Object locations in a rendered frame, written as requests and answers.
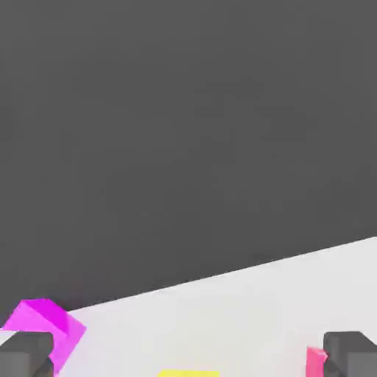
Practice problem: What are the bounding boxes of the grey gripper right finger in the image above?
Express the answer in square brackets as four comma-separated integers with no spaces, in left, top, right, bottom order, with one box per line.
[323,331,377,377]

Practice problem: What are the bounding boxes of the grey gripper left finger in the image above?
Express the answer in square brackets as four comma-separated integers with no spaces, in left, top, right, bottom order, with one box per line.
[0,329,55,377]

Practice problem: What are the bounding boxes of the small pink cube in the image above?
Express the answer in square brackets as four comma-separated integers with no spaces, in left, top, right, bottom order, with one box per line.
[305,346,328,377]

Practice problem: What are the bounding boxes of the small yellow cube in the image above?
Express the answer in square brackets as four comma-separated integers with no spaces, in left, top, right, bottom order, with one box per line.
[157,370,221,377]

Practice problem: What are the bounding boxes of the large magenta box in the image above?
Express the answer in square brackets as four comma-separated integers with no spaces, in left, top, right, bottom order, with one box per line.
[1,297,88,376]

